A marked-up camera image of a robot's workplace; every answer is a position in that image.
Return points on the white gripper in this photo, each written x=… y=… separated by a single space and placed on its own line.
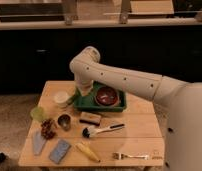
x=84 y=89

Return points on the green pepper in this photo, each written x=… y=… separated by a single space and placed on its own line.
x=72 y=99

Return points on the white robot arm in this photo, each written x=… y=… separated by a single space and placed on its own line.
x=183 y=101

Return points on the white paper cup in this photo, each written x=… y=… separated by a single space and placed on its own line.
x=61 y=98

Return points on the metal cup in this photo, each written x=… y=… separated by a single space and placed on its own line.
x=64 y=121

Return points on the light green plastic cup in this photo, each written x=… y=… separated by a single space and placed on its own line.
x=37 y=113

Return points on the green plastic tray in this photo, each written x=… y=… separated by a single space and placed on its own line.
x=88 y=103

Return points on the dark red bowl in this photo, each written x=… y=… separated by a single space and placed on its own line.
x=106 y=96

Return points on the brown wooden block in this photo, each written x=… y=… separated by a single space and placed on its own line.
x=90 y=118

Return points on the black and white brush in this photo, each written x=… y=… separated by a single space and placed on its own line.
x=91 y=131

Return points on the wooden table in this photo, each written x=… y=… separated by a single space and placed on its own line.
x=140 y=136

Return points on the dark red grape bunch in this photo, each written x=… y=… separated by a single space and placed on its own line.
x=47 y=131

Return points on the blue sponge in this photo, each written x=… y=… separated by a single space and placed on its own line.
x=59 y=151

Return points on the yellow corn cob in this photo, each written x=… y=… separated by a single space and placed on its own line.
x=88 y=152

